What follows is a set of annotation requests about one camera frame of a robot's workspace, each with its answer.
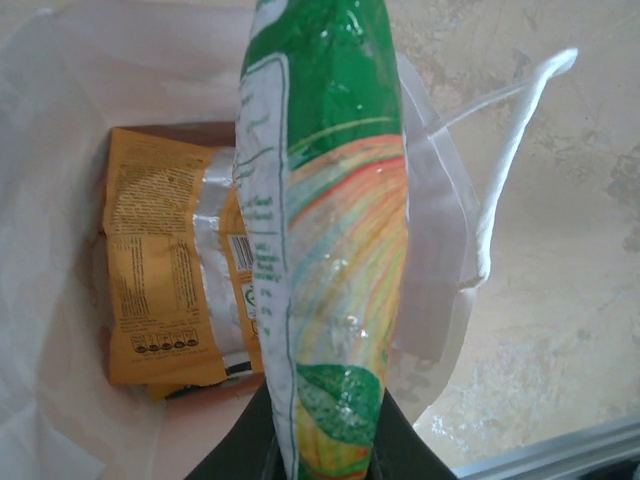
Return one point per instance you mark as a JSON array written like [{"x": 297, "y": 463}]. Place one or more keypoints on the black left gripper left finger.
[{"x": 240, "y": 450}]

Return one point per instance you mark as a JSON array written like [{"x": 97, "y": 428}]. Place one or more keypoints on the yellow snack bag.
[{"x": 170, "y": 391}]

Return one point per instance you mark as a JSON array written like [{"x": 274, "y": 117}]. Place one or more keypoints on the green white Fox's candy bag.
[{"x": 340, "y": 200}]

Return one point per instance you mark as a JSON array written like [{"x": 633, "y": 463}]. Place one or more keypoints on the white red paper bag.
[{"x": 60, "y": 150}]

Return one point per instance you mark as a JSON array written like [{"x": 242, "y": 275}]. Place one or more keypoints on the orange packet with silver seam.
[{"x": 150, "y": 250}]

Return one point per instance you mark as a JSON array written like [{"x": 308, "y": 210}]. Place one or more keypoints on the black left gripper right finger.
[{"x": 405, "y": 455}]

